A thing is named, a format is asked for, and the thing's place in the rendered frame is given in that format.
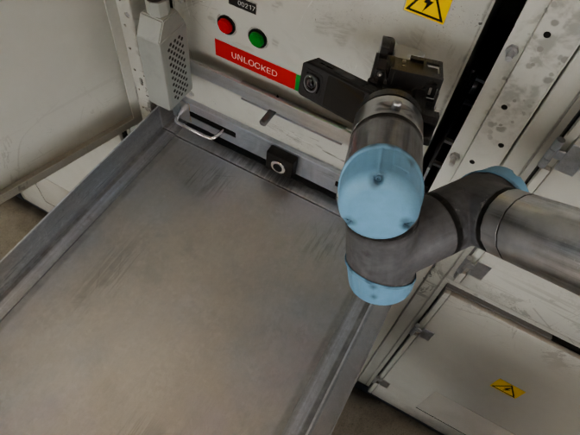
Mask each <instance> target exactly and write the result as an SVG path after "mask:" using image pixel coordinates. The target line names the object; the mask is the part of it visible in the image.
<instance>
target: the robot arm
mask: <svg viewBox="0 0 580 435"><path fill-rule="evenodd" d="M424 57H425V54H424V53H423V52H422V51H420V50H418V49H415V48H412V47H408V46H404V45H401V44H399V43H397V42H395V39H394V38H393V37H389V36H385V35H384V36H383V37H382V40H381V45H380V47H379V51H378V53H377V52H376V55H375V61H374V64H373V67H372V71H371V74H370V78H368V82H367V81H365V80H363V79H360V78H358V77H357V76H355V75H353V74H351V73H349V72H346V71H345V70H343V69H341V68H339V67H337V66H334V65H332V64H331V63H329V62H327V61H325V60H322V59H320V58H317V59H314V60H308V61H306V62H304V63H303V66H302V71H301V75H300V81H299V94H300V95H301V96H303V97H305V98H307V99H309V100H311V101H313V102H314V103H315V104H318V105H320V106H322V107H324V108H325V109H327V110H329V111H331V112H333V113H334V114H336V115H338V116H340V117H342V118H343V119H345V120H347V121H349V122H351V123H353V127H352V131H351V135H350V143H349V147H348V151H347V155H346V158H345V163H344V167H343V169H342V171H341V173H340V177H339V180H338V186H337V194H338V199H337V205H338V210H339V213H340V215H341V217H342V218H343V220H344V221H345V237H346V253H345V257H344V259H345V264H346V266H347V270H348V279H349V283H350V287H351V289H352V291H353V293H354V294H355V295H357V296H358V297H359V298H360V299H362V300H364V301H366V302H368V303H370V304H374V305H378V306H389V305H393V304H396V303H399V302H401V301H402V300H404V299H405V298H406V297H407V296H408V295H409V293H410V292H411V291H412V289H413V284H414V282H415V281H416V273H417V272H418V271H420V270H421V269H424V268H427V267H429V266H431V265H432V264H434V263H436V262H439V261H441V260H443V259H445V258H447V257H449V256H451V255H454V254H456V253H457V252H459V251H461V250H463V249H467V248H468V247H470V246H474V247H477V248H479V249H481V250H483V251H485V252H487V253H490V254H491V255H494V256H497V257H499V258H501V259H502V260H504V261H506V262H509V263H511V264H513V265H515V266H517V267H519V268H522V269H524V270H526V271H527V272H529V273H532V274H535V275H537V276H538V277H540V278H542V279H544V280H546V281H549V282H551V283H553V284H555V285H557V286H559V287H562V288H563V289H566V290H568V291H570V292H572V293H574V294H576V295H578V296H580V208H578V207H575V206H573V205H567V204H565V203H562V202H558V201H556V200H553V199H548V198H545V197H542V196H539V195H536V194H533V193H530V192H529V191H528V189H527V186H526V184H525V182H524V180H523V179H522V178H521V177H520V176H517V175H515V174H514V171H513V170H511V169H509V168H507V167H502V166H493V167H488V168H485V169H483V170H477V171H474V172H471V173H467V174H465V175H464V176H463V177H462V178H461V179H459V180H455V181H453V182H451V183H449V184H447V185H444V186H441V187H439V188H437V189H435V190H432V191H430V192H427V193H425V184H424V178H423V145H426V146H429V144H430V142H431V139H432V135H433V132H434V130H435V128H436V126H437V124H438V120H439V112H436V111H434V106H435V104H436V102H437V99H438V94H439V91H440V88H441V85H442V84H443V81H444V74H443V62H442V61H438V60H431V59H427V58H424ZM408 59H410V60H408ZM429 66H437V67H439V74H438V69H437V68H431V67H429ZM434 96H435V97H434ZM431 98H434V99H431Z"/></svg>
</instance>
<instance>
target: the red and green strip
mask: <svg viewBox="0 0 580 435"><path fill-rule="evenodd" d="M215 48H216V55H217V56H220V57H222V58H224V59H226V60H229V61H231V62H233V63H236V64H238V65H239V66H243V67H245V68H247V69H249V70H251V71H253V72H255V73H259V74H261V75H262V76H264V77H267V78H269V79H272V80H274V81H276V82H278V83H280V84H283V85H285V86H287V87H290V88H292V89H294V90H295V91H299V81H300V75H298V74H296V73H294V72H290V71H288V70H287V69H285V68H282V67H280V66H277V65H275V64H273V63H271V62H268V61H266V60H263V59H261V58H259V57H257V56H254V55H253V54H249V53H247V52H245V51H243V50H241V49H239V48H237V47H233V46H231V45H230V44H227V43H225V42H223V41H220V40H218V39H216V38H215Z"/></svg>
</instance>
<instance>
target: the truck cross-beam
mask: <svg viewBox="0 0 580 435"><path fill-rule="evenodd" d="M181 101H183V102H185V103H187V104H189V108H190V117H191V123H192V124H194V125H196V126H198V127H200V128H201V129H204V130H206V131H208V132H210V133H212V134H213V135H215V134H216V133H218V132H219V131H220V130H221V129H222V128H224V129H225V132H224V133H223V134H222V135H221V136H220V137H221V138H223V139H225V140H226V141H228V142H231V143H233V144H235V145H237V146H238V147H240V148H244V149H246V150H248V151H249V152H251V153H253V154H256V155H258V156H260V157H262V158H263V159H265V160H266V158H267V151H268V149H269V148H270V147H271V145H274V146H276V147H277V148H280V149H282V150H285V151H287V152H288V153H290V154H293V155H295V156H297V157H298V162H297V168H296V174H298V175H299V176H301V177H303V178H305V179H307V180H310V181H311V182H313V183H315V184H317V185H319V186H322V187H324V188H326V189H328V190H330V191H332V192H334V193H337V186H338V180H339V177H340V173H341V171H342V170H341V169H338V168H336V167H334V166H332V165H330V164H328V163H326V162H324V161H321V160H319V159H317V158H315V157H313V156H311V155H309V154H306V153H304V152H302V151H300V150H298V149H296V148H294V147H291V146H289V145H287V144H285V143H284V142H281V141H279V140H276V139H274V138H273V137H271V136H268V135H266V134H264V133H262V132H260V131H258V130H256V129H253V128H251V127H250V126H248V125H245V124H243V123H240V122H238V121H237V120H235V119H233V118H231V117H227V116H226V115H224V114H222V113H220V112H218V111H216V110H213V109H211V108H209V107H207V106H205V105H203V104H201V103H198V102H196V101H194V100H192V99H190V98H188V97H186V96H184V97H183V98H182V99H181ZM179 111H180V102H178V104H177V105H176V106H175V107H174V108H173V114H174V115H175V116H176V115H177V114H178V112H179Z"/></svg>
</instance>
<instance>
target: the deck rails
mask: <svg viewBox="0 0 580 435"><path fill-rule="evenodd" d="M174 137H175V135H174V134H172V133H170V132H168V131H166V130H164V129H163V128H162V124H161V115H160V110H159V106H156V107H155V108H154V109H153V110H152V111H151V112H150V113H149V114H148V115H147V116H146V117H145V118H144V119H143V120H142V121H141V122H140V123H139V124H138V125H137V126H136V127H135V128H134V129H133V130H132V131H131V132H130V133H129V134H128V135H127V136H126V137H125V138H124V139H123V140H122V141H121V142H120V143H119V144H118V145H117V146H116V147H115V148H114V149H113V150H112V151H111V152H110V153H109V154H108V155H107V156H106V157H104V158H103V159H102V160H101V161H100V162H99V163H98V164H97V165H96V166H95V167H94V168H93V169H92V170H91V171H90V172H89V173H88V174H87V175H86V176H85V177H84V178H83V179H82V180H81V181H80V182H79V183H78V184H77V185H76V186H75V187H74V188H73V189H72V190H71V191H70V192H69V193H68V194H67V195H66V196H65V197H64V198H63V199H62V200H61V201H60V202H59V203H58V204H57V205H56V206H55V207H54V208H53V209H52V210H51V211H50V212H49V213H48V214H47V215H46V216H45V217H44V218H43V219H42V220H41V221H40V222H39V223H38V224H37V225H36V226H35V227H34V228H33V229H32V230H31V231H30V232H29V233H28V234H27V235H26V236H25V237H24V238H23V239H22V240H21V241H20V242H19V243H18V244H17V245H16V246H15V247H14V248H13V249H12V250H11V251H10V252H9V253H8V254H7V255H6V256H5V257H4V258H3V259H2V260H1V261H0V322H1V321H2V320H3V319H4V318H5V317H6V316H7V315H8V313H9V312H10V311H11V310H12V309H13V308H14V307H15V306H16V305H17V304H18V303H19V302H20V301H21V299H22V298H23V297H24V296H25V295H26V294H27V293H28V292H29V291H30V290H31V289H32V288H33V287H34V286H35V284H36V283H37V282H38V281H39V280H40V279H41V278H42V277H43V276H44V275H45V274H46V273H47V271H48V270H49V269H50V268H51V267H52V266H53V265H54V264H55V263H56V262H57V261H58V260H59V259H60V258H61V257H62V256H63V255H64V254H65V253H66V252H67V251H68V250H69V249H70V248H71V247H72V246H73V245H74V244H75V242H76V241H77V240H78V239H79V238H80V237H81V236H82V235H83V234H84V233H85V232H86V231H87V230H88V228H89V227H90V226H91V225H92V224H93V223H94V222H95V221H96V220H97V219H98V218H99V217H100V216H101V215H102V213H103V212H104V211H105V210H106V209H107V208H108V207H109V206H110V205H111V204H112V203H113V202H114V201H115V199H116V198H117V197H118V196H119V195H120V194H121V193H122V192H123V191H124V190H125V189H126V188H127V187H128V186H129V184H130V183H131V182H132V181H133V180H134V179H135V178H136V177H137V176H138V175H139V174H140V173H141V172H142V170H143V169H144V168H145V167H146V166H147V165H148V164H149V163H150V162H151V161H152V160H153V159H154V158H155V156H156V155H158V154H159V153H160V152H161V151H162V149H164V148H165V147H166V145H168V143H169V142H170V141H171V140H172V139H173V138H174ZM374 306H375V305H374V304H370V303H368V302H366V301H364V300H362V299H360V298H359V297H358V296H357V295H355V294H354V296H353V298H352V300H351V302H350V304H349V305H348V307H347V309H346V311H345V313H344V315H343V317H342V319H341V321H340V323H339V325H338V326H337V329H336V330H335V332H334V334H333V336H332V338H331V341H330V342H329V343H328V345H327V347H326V349H325V352H324V354H323V355H322V357H321V359H320V361H319V363H318V365H317V367H316V368H315V370H314V372H313V374H312V377H311V379H310V381H309V382H308V383H307V385H306V388H305V390H304V392H303V394H302V395H301V397H300V399H299V401H298V403H297V405H296V407H295V408H294V410H293V413H292V415H291V417H290V419H289V420H288V422H287V424H286V426H285V428H284V430H283V432H282V434H281V435H311V434H312V431H313V429H314V427H315V425H316V424H317V422H318V419H319V417H320V415H321V413H322V412H323V410H324V408H325V405H326V403H327V401H328V400H329V398H330V396H331V392H332V390H333V388H334V387H335V385H336V383H337V380H338V378H339V376H340V375H341V373H342V371H343V369H344V366H345V364H346V363H347V361H348V359H349V357H350V354H351V352H352V351H353V348H354V346H355V344H356V341H357V339H358V338H359V336H360V334H361V332H362V330H363V327H364V326H365V324H366V322H367V320H368V318H369V315H370V313H371V312H372V310H373V308H374Z"/></svg>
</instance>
